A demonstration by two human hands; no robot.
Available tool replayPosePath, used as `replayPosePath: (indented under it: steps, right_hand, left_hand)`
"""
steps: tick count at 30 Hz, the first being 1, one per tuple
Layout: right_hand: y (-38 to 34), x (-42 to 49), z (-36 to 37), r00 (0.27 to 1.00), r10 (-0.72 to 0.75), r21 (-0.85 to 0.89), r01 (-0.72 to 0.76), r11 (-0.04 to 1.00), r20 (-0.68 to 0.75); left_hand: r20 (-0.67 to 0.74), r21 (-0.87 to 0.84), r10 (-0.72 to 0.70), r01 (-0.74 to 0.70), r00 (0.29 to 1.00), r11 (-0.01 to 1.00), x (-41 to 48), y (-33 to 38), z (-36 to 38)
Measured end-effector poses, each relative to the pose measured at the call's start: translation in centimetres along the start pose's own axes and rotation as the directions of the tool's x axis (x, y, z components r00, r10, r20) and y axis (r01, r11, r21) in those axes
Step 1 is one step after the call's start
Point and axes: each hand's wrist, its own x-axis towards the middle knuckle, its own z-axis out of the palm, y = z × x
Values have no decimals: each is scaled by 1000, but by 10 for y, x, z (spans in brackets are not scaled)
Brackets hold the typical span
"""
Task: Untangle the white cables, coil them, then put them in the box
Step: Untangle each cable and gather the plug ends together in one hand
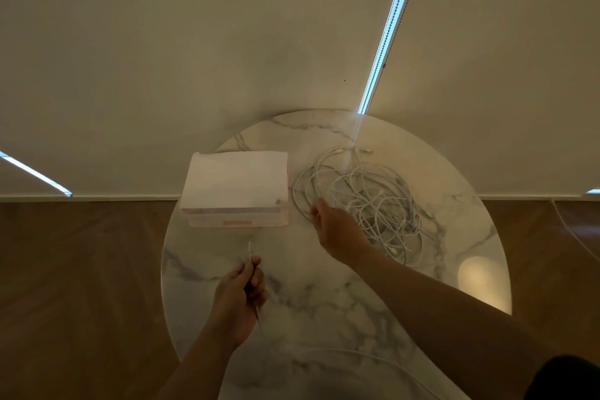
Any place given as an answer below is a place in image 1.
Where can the beige roller blind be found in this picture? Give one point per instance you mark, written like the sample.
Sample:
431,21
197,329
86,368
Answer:
506,62
164,53

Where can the person's right hand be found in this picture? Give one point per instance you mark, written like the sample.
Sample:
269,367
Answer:
342,235

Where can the pink white storage box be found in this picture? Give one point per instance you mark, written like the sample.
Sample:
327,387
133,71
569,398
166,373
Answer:
234,179

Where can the person's left forearm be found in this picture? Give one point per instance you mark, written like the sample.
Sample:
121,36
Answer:
197,371

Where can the person's left hand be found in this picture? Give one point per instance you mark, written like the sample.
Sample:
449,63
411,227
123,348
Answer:
234,308

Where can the person's black clothing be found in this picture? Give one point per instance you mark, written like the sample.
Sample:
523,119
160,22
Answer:
567,381

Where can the person's right forearm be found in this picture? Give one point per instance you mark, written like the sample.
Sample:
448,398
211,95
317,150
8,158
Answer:
450,324

